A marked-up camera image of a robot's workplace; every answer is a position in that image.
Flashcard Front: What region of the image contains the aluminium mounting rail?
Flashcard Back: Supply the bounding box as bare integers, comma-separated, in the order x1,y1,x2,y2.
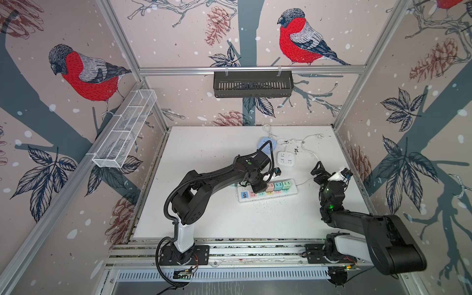
106,238,412,269

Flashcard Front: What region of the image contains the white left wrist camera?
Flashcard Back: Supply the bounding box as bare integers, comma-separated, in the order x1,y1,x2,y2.
272,167,281,177

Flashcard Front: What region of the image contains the light green charger plug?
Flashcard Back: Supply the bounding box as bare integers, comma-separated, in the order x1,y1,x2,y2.
281,180,291,191

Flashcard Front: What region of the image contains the white wire mesh shelf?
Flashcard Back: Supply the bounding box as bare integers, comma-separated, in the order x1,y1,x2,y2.
92,89,157,168

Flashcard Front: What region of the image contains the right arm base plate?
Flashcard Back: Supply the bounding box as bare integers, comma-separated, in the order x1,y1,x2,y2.
301,244,358,264

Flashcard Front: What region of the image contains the white power strip cable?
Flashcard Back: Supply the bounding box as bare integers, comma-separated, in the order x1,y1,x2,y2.
294,133,325,184

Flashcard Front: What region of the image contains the white square power socket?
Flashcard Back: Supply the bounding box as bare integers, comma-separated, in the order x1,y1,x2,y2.
277,151,295,167

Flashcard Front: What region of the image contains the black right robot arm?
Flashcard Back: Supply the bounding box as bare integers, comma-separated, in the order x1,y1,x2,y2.
311,161,427,275

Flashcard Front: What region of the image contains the blue square power socket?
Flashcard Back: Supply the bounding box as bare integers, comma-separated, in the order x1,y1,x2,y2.
259,137,277,146

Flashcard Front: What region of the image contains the black wire basket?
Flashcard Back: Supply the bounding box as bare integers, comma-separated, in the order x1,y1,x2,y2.
213,71,294,98

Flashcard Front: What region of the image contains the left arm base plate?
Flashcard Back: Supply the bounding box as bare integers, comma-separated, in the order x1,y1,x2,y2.
157,244,210,266

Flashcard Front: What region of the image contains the white multicolour power strip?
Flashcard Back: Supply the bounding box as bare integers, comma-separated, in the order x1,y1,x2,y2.
237,179,298,203

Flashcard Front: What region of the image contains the pink charger plug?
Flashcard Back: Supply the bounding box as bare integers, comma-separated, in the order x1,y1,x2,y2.
266,183,275,193

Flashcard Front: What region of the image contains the white socket knotted cable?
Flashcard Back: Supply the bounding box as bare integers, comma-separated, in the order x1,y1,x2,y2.
276,137,304,152

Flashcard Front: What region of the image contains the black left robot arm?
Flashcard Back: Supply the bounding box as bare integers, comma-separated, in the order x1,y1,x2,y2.
156,141,277,266

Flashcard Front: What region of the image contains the teal charger plug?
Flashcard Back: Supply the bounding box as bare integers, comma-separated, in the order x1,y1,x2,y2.
274,182,283,191

